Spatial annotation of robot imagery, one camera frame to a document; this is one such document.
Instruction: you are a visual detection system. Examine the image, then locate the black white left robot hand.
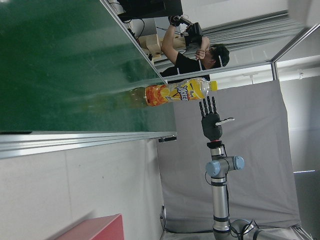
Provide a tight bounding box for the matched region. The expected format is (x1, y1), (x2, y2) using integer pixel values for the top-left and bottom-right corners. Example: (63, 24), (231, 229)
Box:
(287, 0), (320, 27)

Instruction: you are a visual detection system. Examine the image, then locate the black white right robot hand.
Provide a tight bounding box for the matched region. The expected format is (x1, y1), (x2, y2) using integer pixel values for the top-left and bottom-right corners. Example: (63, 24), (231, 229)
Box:
(198, 95), (236, 143)

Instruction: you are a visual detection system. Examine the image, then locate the yellow orange drink bottle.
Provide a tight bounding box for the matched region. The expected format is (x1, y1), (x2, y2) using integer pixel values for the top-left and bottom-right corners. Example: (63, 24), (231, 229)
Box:
(141, 77), (219, 108)

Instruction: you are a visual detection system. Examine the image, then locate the pink plastic basket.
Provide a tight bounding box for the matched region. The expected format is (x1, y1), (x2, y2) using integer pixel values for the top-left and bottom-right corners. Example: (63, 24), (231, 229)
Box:
(51, 212), (124, 240)

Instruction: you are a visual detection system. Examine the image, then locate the grey fabric curtain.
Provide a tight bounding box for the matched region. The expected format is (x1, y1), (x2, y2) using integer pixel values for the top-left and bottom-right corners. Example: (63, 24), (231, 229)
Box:
(156, 74), (320, 233)

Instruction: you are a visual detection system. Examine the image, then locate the person in black shirt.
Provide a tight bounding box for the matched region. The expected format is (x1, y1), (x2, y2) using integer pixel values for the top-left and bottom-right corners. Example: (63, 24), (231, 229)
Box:
(158, 15), (230, 81)

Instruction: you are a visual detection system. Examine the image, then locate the black handheld tracker device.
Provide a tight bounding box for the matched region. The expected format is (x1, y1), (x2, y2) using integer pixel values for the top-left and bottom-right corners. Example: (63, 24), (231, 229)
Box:
(184, 21), (204, 45)

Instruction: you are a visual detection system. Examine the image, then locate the black computer monitor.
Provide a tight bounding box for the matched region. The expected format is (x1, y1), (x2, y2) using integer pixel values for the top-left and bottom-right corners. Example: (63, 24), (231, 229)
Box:
(117, 0), (183, 21)

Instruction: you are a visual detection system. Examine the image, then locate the green conveyor belt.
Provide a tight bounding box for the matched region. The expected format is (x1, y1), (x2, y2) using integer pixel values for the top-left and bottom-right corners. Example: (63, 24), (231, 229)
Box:
(0, 0), (178, 161)

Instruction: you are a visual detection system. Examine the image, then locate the aluminium cell frame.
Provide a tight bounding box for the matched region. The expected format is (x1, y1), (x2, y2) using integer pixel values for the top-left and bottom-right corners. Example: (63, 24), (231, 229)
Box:
(163, 9), (320, 84)

